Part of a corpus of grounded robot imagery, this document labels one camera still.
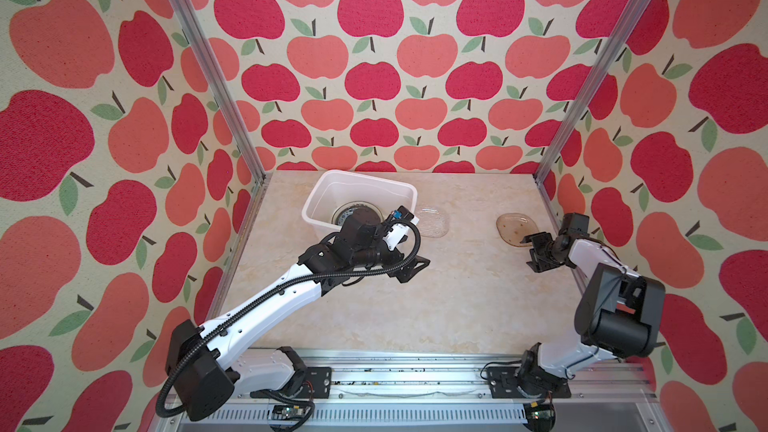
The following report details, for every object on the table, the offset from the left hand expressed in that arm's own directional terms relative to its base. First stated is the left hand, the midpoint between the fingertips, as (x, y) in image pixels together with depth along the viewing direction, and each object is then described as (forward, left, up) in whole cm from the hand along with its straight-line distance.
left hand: (421, 252), depth 70 cm
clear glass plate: (+28, -10, -26) cm, 40 cm away
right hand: (+13, -38, -19) cm, 45 cm away
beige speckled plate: (+25, -38, -25) cm, 52 cm away
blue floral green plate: (+29, +22, -20) cm, 42 cm away
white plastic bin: (+32, +28, -12) cm, 44 cm away
